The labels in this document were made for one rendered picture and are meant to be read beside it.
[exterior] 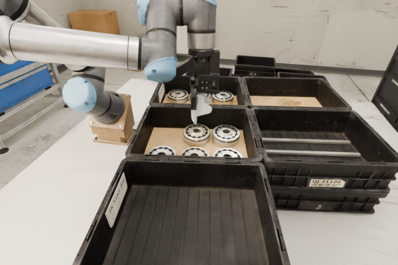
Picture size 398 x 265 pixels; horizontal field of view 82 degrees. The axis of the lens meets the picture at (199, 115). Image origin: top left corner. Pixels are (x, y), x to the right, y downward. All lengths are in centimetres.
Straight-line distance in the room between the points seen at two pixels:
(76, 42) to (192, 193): 49
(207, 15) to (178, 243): 55
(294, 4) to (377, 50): 139
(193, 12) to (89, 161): 75
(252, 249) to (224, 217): 10
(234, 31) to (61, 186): 335
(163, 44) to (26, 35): 27
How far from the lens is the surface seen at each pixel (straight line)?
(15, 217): 101
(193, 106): 64
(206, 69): 64
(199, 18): 60
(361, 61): 428
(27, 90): 277
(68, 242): 86
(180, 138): 89
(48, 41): 57
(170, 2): 61
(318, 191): 82
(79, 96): 90
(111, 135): 111
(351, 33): 408
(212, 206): 68
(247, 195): 72
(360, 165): 78
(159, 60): 53
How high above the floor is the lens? 138
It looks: 33 degrees down
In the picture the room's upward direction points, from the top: straight up
